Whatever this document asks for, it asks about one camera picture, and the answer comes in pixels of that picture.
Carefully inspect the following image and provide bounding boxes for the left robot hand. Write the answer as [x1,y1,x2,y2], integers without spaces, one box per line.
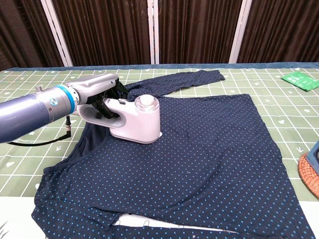
[66,73,131,120]

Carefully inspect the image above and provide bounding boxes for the white handheld steam iron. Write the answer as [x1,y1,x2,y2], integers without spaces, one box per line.
[76,95,163,144]

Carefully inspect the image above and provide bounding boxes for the dark brown curtain panel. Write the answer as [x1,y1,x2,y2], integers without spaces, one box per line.
[0,0,63,72]
[238,0,319,63]
[159,0,242,64]
[51,0,152,67]

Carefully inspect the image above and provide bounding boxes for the dark blue table underlay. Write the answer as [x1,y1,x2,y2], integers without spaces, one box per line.
[4,62,319,73]

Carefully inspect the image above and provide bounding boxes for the navy polka dot shirt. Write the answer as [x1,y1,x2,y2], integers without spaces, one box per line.
[30,70,317,239]

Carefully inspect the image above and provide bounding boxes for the green checked tablecloth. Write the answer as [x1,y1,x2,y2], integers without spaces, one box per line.
[0,66,319,239]

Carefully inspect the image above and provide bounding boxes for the green foil packet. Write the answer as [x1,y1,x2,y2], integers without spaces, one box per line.
[281,71,319,92]

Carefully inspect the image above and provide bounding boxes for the round woven rattan coaster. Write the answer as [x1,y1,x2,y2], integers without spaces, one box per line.
[298,152,319,200]

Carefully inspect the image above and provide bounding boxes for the white frame post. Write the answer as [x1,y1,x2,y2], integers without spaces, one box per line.
[149,0,160,65]
[228,0,252,63]
[41,0,73,67]

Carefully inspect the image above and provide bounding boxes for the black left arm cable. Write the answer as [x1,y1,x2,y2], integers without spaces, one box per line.
[6,117,73,146]

